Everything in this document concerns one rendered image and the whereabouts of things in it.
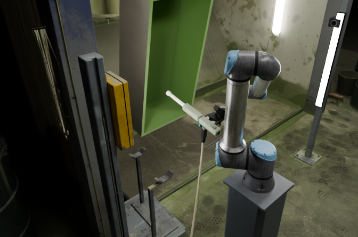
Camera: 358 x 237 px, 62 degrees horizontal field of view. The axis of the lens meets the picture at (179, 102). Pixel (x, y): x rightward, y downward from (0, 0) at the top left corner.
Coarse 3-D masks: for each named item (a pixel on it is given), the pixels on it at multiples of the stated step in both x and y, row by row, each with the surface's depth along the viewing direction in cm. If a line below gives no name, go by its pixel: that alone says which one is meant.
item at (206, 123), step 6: (174, 96) 200; (180, 102) 196; (186, 108) 191; (192, 108) 191; (192, 114) 188; (198, 114) 187; (198, 120) 186; (204, 120) 183; (204, 126) 183; (210, 126) 180; (216, 126) 178; (204, 132) 189; (210, 132) 181; (216, 132) 177; (204, 138) 194
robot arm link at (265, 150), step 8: (248, 144) 174; (256, 144) 169; (264, 144) 170; (272, 144) 171; (248, 152) 167; (256, 152) 164; (264, 152) 163; (272, 152) 164; (248, 160) 166; (256, 160) 166; (264, 160) 164; (272, 160) 164; (248, 168) 169; (256, 168) 167; (264, 168) 166; (272, 168) 169; (256, 176) 171; (264, 176) 169
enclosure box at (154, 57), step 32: (128, 0) 201; (160, 0) 234; (192, 0) 239; (128, 32) 215; (160, 32) 253; (192, 32) 251; (128, 64) 230; (160, 64) 275; (192, 64) 265; (160, 96) 301; (192, 96) 280
